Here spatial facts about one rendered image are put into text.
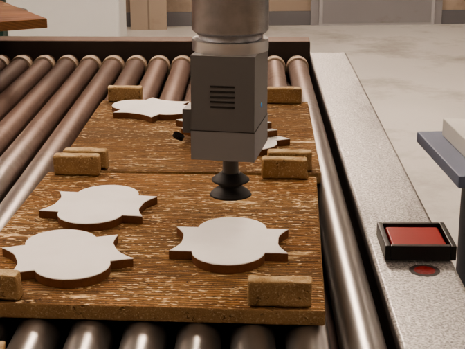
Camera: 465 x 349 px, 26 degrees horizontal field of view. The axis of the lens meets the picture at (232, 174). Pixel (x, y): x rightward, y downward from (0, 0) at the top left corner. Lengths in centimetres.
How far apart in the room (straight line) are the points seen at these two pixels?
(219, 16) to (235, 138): 12
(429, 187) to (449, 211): 32
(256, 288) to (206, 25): 25
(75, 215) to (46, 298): 20
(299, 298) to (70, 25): 465
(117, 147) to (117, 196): 25
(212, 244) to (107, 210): 16
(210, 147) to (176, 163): 38
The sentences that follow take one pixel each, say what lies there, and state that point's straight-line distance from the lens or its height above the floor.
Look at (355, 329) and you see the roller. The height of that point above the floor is 92.
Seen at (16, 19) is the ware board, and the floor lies 104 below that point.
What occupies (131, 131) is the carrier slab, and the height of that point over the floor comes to 94.
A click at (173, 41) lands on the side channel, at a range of 223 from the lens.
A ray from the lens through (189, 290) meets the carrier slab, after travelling 95.
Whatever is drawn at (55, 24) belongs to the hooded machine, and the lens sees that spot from 551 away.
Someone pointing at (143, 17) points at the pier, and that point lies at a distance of 852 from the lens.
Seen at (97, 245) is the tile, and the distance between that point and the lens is 104.
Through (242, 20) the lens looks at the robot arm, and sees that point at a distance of 96.
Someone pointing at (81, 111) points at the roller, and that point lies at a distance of 174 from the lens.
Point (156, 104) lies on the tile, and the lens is 165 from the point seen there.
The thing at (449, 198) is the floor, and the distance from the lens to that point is 427.
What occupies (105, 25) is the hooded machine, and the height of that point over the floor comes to 50.
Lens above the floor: 132
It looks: 17 degrees down
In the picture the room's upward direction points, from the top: straight up
